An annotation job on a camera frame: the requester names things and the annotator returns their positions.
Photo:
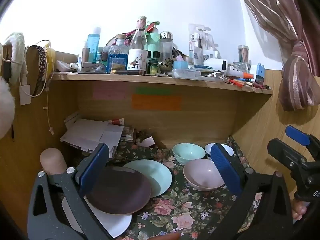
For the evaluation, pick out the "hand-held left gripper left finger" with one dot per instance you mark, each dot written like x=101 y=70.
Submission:
x=95 y=167

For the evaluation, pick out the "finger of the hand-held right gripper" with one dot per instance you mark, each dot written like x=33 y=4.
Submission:
x=297 y=135
x=282 y=148

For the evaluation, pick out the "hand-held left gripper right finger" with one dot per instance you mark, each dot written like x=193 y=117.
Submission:
x=225 y=170

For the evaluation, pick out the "brown plate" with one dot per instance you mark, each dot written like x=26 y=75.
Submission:
x=120 y=190

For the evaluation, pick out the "white plate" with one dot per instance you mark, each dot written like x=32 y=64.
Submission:
x=110 y=223

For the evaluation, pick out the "mint green plate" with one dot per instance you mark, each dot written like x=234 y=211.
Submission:
x=155 y=175

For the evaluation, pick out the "person's right hand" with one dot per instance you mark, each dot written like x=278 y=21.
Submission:
x=300 y=210

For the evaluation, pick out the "white bowl with black spots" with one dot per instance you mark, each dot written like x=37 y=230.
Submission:
x=228 y=151

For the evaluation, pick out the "pink bowl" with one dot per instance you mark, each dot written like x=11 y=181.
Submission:
x=202 y=175

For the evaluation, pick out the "stack of white papers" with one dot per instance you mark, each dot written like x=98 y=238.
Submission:
x=87 y=132

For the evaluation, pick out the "mint green bowl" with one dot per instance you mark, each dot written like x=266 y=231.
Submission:
x=187 y=152

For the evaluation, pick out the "beige bottle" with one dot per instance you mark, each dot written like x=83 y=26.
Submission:
x=52 y=160

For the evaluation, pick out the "striped pink curtain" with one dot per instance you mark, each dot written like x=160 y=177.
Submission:
x=295 y=80

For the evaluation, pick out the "small brown object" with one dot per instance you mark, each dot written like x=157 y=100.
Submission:
x=141 y=135

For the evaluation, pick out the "small white card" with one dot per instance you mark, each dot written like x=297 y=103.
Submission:
x=147 y=142

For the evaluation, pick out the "floral tablecloth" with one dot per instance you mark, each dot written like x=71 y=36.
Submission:
x=175 y=210

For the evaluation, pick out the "white and blue box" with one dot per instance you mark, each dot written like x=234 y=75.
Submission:
x=260 y=73

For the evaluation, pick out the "pile of red pens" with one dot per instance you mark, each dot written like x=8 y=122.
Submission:
x=247 y=83

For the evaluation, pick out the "pink sticky note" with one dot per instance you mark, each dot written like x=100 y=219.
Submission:
x=108 y=92

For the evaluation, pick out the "orange marker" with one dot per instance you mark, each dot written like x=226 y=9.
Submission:
x=246 y=75

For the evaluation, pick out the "small glass jar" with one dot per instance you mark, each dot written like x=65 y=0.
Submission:
x=240 y=67

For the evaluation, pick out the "orange sticky note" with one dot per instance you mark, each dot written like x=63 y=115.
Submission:
x=156 y=102

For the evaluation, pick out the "green sticky note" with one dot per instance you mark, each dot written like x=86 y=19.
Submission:
x=152 y=90

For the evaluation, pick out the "clear pencil jar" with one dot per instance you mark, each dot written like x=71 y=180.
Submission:
x=243 y=53

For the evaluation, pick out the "white tag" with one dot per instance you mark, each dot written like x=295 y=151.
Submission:
x=25 y=95

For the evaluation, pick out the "clear plastic box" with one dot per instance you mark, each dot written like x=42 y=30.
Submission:
x=186 y=74

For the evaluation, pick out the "white fluffy ball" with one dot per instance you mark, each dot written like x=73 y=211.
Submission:
x=5 y=105

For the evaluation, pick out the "square glass bottle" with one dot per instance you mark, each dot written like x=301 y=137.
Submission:
x=118 y=60

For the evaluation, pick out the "light blue box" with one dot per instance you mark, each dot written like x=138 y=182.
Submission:
x=180 y=65

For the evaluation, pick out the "clear glass bottle illustrated label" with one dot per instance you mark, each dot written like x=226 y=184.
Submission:
x=137 y=60

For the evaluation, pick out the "dark green glass jar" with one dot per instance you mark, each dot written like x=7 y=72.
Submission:
x=153 y=66

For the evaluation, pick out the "yellow headband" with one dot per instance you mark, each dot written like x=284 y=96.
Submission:
x=51 y=57

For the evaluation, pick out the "white tool packages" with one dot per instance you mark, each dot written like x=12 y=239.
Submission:
x=197 y=52

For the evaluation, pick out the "braided headband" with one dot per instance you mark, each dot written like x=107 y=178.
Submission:
x=41 y=57

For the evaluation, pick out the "tall blue liquid bottle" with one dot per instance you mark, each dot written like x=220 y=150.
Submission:
x=93 y=45

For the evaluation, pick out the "clear bottle silver cap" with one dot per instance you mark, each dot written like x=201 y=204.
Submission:
x=166 y=47

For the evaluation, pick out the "green pump bottle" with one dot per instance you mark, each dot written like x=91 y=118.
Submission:
x=153 y=38

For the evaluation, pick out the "white fuzzy headband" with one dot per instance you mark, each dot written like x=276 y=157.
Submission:
x=17 y=45

